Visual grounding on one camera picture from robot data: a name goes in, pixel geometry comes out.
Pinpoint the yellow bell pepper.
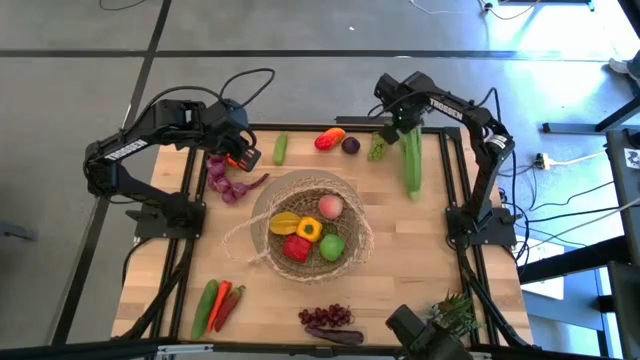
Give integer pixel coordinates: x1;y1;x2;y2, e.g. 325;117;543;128
295;216;324;244

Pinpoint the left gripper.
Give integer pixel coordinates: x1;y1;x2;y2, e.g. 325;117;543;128
201;98;263;173

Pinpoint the thin white floor cable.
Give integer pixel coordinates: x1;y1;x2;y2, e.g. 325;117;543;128
407;0;541;22

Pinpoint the red grape bunch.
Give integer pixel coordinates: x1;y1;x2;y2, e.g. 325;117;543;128
298;303;356;329

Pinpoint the black side table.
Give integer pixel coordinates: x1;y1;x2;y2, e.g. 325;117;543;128
604;127;640;360

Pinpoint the pink peach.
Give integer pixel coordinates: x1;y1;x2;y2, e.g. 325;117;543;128
317;194;345;220

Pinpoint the potted succulent plant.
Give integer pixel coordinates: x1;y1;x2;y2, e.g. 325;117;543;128
424;291;486;346

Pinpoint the white floor box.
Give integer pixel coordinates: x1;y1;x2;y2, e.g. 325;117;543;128
519;234;566;301

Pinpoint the green apple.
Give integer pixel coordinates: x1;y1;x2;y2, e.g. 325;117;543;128
318;233;346;263

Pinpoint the black rig beam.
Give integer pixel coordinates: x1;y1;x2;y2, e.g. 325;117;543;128
0;337;640;360

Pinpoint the large green cucumber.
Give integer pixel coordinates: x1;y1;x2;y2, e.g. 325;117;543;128
190;278;220;341

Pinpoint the grey floor cable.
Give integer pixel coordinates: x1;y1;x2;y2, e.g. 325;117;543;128
519;195;640;241

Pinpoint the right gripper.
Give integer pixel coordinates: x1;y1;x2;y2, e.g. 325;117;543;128
374;71;432;146

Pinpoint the small green cucumber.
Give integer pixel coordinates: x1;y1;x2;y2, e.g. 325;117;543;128
272;131;289;167

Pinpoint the black flat mount bar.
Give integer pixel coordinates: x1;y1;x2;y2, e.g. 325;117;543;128
334;114;401;127

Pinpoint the red bell pepper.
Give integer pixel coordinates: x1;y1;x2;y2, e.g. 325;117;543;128
282;234;314;264

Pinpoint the orange carrot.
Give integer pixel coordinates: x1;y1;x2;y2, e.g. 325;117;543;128
206;279;233;333

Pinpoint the red orange mango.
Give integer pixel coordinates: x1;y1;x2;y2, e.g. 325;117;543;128
314;127;347;152

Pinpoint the left base cable bundle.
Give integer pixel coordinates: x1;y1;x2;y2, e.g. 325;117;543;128
119;238;196;341

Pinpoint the white power cable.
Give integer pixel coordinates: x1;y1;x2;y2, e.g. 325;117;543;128
548;149;609;169

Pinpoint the dark purple eggplant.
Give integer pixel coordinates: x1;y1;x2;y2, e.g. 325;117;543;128
304;325;365;347

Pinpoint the black desk leg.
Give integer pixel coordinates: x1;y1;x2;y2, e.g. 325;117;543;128
542;94;640;135

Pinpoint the right base cable bundle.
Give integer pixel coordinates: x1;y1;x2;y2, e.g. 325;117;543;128
457;244;534;349

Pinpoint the thin black floor cable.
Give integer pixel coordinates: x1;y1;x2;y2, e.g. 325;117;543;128
98;0;149;12

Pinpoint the woven straw basket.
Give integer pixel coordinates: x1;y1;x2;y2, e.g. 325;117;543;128
221;168;375;285

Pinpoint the green celery bunch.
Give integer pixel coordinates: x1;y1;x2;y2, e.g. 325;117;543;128
398;125;424;202

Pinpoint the base cable bundle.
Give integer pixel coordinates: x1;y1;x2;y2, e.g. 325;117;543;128
457;244;534;349
119;238;196;341

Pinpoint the black floor beam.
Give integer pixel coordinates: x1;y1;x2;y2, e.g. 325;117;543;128
517;234;640;286

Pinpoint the red chili pepper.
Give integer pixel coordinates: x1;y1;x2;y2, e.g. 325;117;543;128
213;284;247;333

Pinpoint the person's foot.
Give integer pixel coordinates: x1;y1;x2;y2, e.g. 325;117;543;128
608;49;640;84

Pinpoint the grey chair leg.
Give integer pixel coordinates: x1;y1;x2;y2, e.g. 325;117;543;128
0;219;39;244

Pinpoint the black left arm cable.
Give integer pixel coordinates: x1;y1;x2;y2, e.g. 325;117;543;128
218;68;276;109

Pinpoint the yellow starfruit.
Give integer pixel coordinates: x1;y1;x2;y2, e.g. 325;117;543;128
268;211;303;236

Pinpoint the green grape bunch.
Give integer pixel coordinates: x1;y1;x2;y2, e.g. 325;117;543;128
367;130;391;163

